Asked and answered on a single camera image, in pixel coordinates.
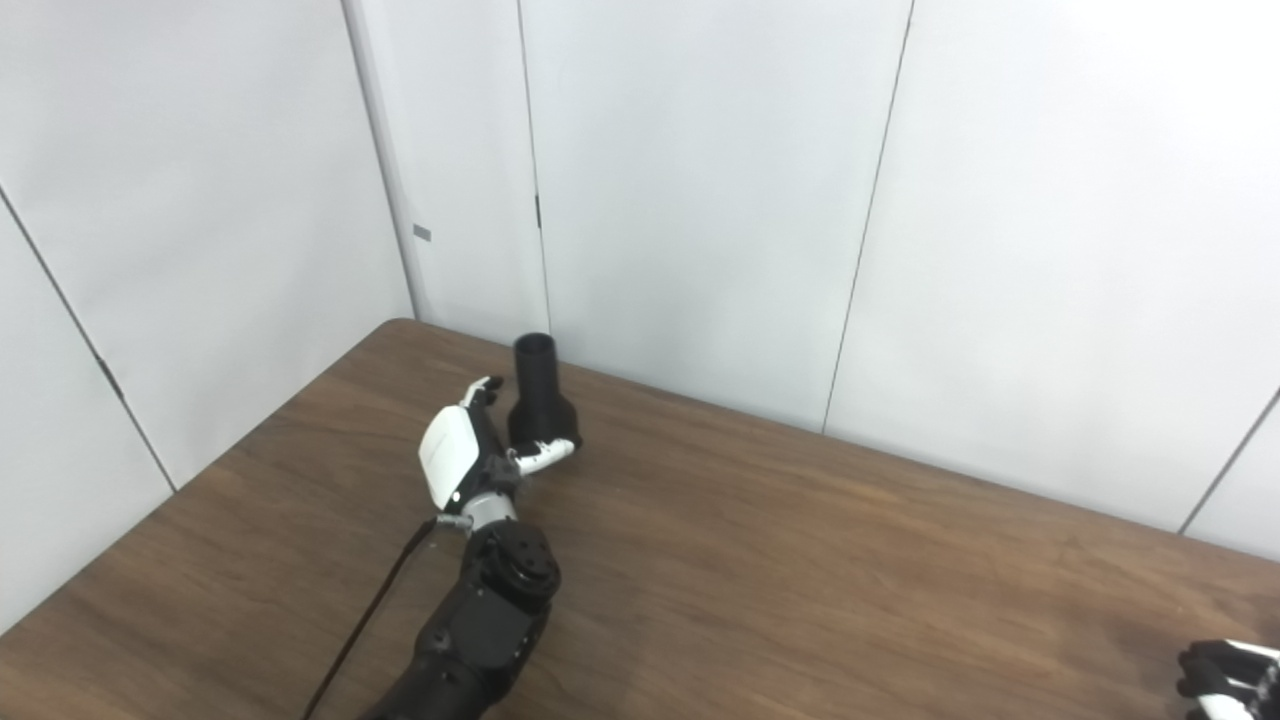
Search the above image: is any white and black right hand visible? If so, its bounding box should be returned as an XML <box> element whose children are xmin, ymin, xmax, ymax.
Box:
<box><xmin>1176</xmin><ymin>640</ymin><xmax>1280</xmax><ymax>720</ymax></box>

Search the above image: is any white and black left hand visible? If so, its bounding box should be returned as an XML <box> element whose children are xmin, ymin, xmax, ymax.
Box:
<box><xmin>418</xmin><ymin>376</ymin><xmax>579</xmax><ymax>511</ymax></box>

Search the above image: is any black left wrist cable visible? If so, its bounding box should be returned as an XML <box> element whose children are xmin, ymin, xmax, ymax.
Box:
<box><xmin>302</xmin><ymin>515</ymin><xmax>473</xmax><ymax>720</ymax></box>

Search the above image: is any black nozzle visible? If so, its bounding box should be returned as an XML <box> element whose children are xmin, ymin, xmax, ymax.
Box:
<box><xmin>507</xmin><ymin>333</ymin><xmax>583</xmax><ymax>453</ymax></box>

